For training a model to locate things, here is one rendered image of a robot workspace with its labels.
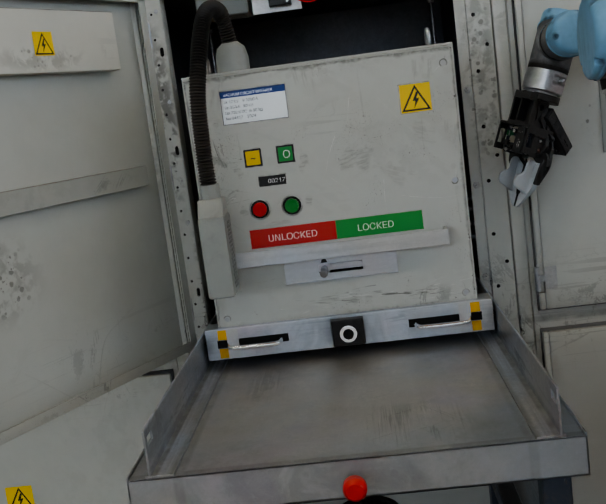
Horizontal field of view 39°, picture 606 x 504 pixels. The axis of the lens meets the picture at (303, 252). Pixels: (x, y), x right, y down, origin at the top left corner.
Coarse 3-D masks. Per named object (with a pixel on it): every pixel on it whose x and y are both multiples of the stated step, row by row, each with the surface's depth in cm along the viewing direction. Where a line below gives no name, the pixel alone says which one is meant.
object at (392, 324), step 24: (360, 312) 162; (384, 312) 161; (408, 312) 161; (432, 312) 160; (456, 312) 160; (480, 312) 160; (216, 336) 163; (240, 336) 163; (264, 336) 163; (288, 336) 163; (312, 336) 162; (384, 336) 162; (408, 336) 161
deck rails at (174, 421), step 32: (480, 288) 178; (192, 352) 153; (512, 352) 146; (192, 384) 150; (512, 384) 135; (544, 384) 120; (160, 416) 126; (192, 416) 139; (544, 416) 120; (160, 448) 124
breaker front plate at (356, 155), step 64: (320, 64) 155; (384, 64) 154; (448, 64) 154; (256, 128) 157; (320, 128) 157; (384, 128) 156; (448, 128) 156; (256, 192) 159; (320, 192) 159; (384, 192) 158; (448, 192) 158; (384, 256) 160; (448, 256) 160; (256, 320) 164
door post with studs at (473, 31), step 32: (480, 0) 170; (480, 32) 171; (480, 64) 172; (480, 96) 173; (480, 128) 174; (480, 160) 175; (480, 192) 177; (480, 224) 178; (480, 256) 179; (512, 288) 179; (512, 320) 180
